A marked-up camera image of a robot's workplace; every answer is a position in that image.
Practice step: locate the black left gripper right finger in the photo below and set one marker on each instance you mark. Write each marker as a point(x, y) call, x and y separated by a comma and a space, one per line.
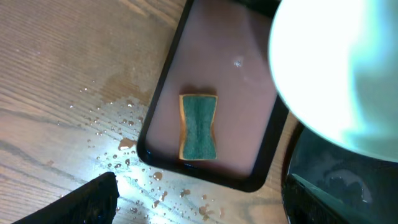
point(304, 203)

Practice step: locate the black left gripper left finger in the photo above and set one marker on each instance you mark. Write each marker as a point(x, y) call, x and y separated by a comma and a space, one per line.
point(93, 203)

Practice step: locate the orange green scrub sponge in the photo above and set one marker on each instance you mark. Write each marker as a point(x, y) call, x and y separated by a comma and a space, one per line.
point(197, 138)

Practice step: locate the light green plate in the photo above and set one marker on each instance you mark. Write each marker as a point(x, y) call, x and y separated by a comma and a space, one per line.
point(334, 64)

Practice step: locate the black round tray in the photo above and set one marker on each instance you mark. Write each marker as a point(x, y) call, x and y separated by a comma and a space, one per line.
point(365, 184)

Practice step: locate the black rectangular tray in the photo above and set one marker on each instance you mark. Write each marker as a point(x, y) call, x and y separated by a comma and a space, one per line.
point(219, 48)

